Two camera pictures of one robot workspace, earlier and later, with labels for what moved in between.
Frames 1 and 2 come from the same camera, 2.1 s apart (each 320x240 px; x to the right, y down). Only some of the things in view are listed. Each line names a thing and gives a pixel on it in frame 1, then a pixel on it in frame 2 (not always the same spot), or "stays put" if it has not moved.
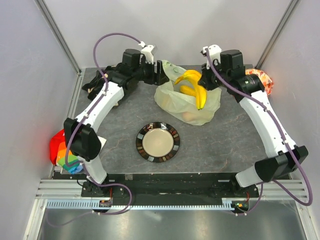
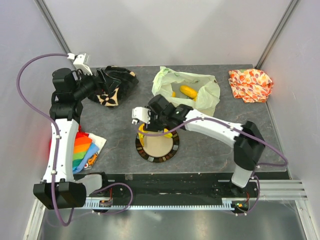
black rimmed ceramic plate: x=158 y=142 stays put
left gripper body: x=146 y=74 to x=89 y=84
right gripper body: x=211 y=82 to x=157 y=121
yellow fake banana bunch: x=194 y=76 to x=141 y=131
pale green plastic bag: x=170 y=97 stays put
